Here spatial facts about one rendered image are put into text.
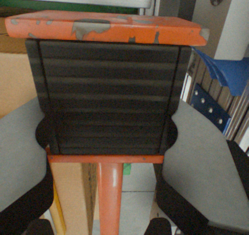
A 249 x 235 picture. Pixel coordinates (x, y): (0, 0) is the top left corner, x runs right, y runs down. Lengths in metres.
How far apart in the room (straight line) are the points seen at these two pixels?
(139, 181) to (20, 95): 1.80
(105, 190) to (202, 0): 0.25
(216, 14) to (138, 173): 1.77
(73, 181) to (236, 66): 0.37
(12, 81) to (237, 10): 0.28
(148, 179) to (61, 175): 1.64
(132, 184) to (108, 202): 1.86
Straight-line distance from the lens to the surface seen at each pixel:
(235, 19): 0.22
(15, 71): 0.29
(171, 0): 1.01
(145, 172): 1.91
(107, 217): 0.21
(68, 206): 0.49
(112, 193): 0.17
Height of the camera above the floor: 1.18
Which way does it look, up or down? 58 degrees down
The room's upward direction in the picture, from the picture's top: 176 degrees clockwise
